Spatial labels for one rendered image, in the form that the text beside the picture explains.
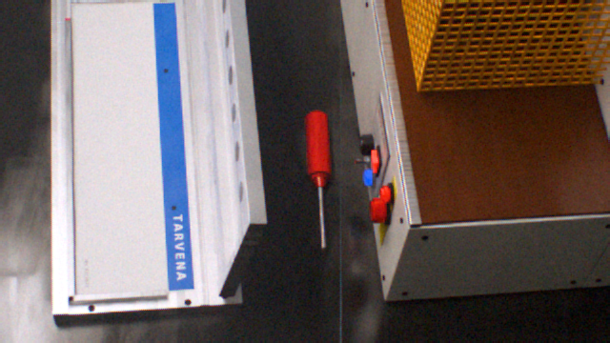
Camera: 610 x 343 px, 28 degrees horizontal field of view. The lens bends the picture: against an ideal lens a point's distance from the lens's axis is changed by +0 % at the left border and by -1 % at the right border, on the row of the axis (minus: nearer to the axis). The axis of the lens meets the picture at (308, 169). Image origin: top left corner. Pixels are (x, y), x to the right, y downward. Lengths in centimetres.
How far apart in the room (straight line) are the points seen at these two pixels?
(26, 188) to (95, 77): 16
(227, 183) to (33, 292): 25
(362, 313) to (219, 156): 24
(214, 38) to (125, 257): 28
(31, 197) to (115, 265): 14
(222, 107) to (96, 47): 21
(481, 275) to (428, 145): 18
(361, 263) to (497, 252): 18
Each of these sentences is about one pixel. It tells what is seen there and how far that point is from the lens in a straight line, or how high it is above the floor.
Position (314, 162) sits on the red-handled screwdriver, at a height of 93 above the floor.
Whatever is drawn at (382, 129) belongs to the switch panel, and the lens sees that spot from 134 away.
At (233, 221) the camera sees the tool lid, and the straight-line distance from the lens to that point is 133.
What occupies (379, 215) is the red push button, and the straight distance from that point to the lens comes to 133.
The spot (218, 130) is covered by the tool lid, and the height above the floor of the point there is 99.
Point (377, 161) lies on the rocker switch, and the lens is 135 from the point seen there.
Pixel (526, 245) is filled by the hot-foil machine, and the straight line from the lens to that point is 132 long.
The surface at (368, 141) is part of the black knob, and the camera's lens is 139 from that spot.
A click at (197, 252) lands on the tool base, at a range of 140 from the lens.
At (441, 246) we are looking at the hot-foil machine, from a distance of 129.
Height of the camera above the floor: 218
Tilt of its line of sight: 60 degrees down
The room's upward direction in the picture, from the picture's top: 9 degrees clockwise
